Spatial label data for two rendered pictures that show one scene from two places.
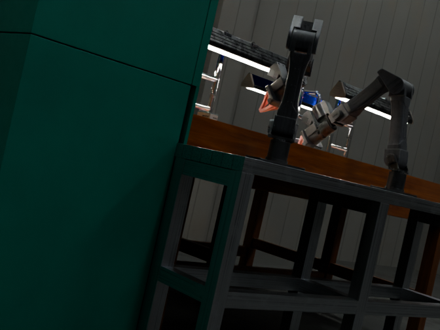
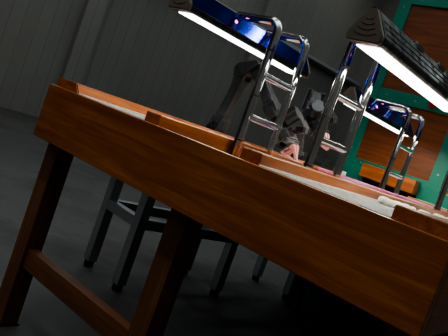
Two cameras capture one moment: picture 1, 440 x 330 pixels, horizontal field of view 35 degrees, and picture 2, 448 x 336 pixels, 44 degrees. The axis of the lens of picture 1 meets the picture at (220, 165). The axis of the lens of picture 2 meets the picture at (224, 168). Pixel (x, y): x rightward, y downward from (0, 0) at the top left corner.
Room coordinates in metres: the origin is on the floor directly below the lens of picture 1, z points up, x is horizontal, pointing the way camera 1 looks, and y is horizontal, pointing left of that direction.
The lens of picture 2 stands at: (5.00, -0.76, 0.79)
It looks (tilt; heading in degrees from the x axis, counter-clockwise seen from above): 4 degrees down; 175
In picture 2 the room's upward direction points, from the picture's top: 20 degrees clockwise
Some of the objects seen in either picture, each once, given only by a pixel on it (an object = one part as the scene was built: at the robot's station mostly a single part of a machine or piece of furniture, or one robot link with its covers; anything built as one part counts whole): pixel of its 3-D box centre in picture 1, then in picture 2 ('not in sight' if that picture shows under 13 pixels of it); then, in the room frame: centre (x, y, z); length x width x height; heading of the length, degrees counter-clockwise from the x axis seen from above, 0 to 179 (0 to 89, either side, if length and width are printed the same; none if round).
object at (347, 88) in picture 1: (375, 103); (251, 36); (3.27, -0.66, 1.08); 0.62 x 0.08 x 0.07; 135
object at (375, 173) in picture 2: not in sight; (389, 178); (2.24, 0.30, 0.83); 0.30 x 0.06 x 0.07; 45
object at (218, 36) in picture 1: (237, 47); (381, 113); (2.59, 0.03, 1.08); 0.62 x 0.08 x 0.07; 135
